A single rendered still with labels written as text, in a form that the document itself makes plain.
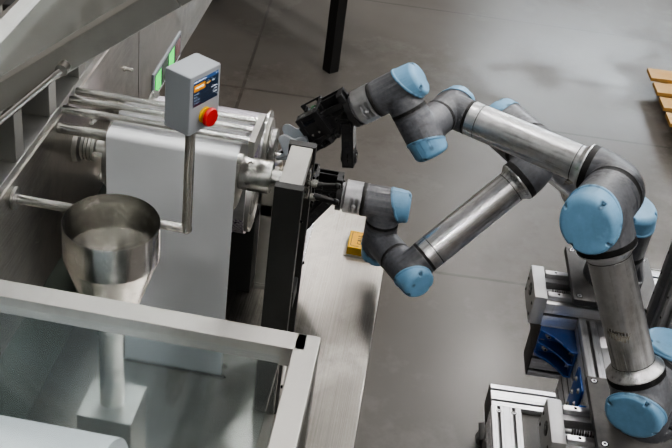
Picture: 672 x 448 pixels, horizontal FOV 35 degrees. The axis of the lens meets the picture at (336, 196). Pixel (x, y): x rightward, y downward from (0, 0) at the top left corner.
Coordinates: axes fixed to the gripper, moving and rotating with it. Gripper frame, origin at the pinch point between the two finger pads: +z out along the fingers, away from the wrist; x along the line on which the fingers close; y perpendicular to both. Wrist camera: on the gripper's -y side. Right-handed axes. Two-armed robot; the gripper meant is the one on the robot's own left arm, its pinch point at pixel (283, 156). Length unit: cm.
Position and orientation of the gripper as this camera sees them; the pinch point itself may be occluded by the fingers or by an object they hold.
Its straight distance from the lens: 227.1
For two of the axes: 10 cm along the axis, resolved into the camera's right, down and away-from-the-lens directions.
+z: -8.3, 3.9, 4.0
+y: -5.4, -7.4, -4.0
